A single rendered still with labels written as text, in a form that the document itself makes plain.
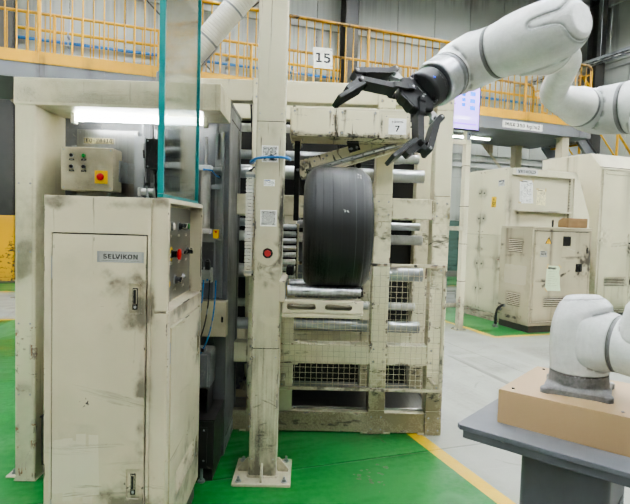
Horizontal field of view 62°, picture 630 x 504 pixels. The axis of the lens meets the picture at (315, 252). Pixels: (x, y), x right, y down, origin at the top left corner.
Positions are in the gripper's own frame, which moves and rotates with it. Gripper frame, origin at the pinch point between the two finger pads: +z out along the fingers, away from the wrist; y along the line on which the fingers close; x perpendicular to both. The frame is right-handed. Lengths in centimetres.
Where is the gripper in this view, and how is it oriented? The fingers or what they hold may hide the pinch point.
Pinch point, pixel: (366, 128)
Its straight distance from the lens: 92.7
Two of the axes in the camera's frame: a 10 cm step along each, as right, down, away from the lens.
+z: -6.7, 5.3, -5.3
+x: 3.5, -4.0, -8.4
